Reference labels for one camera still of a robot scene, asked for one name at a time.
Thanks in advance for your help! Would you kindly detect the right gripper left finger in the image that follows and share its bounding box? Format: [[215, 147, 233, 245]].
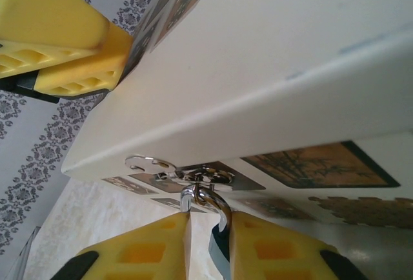
[[50, 210, 194, 280]]

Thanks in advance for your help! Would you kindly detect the blue padlock with chrome shackle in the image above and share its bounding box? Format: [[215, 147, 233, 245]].
[[179, 185, 234, 276]]

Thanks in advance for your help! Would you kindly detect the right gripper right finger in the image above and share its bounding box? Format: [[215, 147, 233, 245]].
[[227, 210, 368, 280]]

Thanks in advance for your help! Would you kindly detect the white box with picture tiles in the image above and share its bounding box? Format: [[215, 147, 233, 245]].
[[61, 0, 413, 232]]

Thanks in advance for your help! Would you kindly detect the chrome hasp latch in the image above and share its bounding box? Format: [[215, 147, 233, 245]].
[[125, 154, 235, 194]]

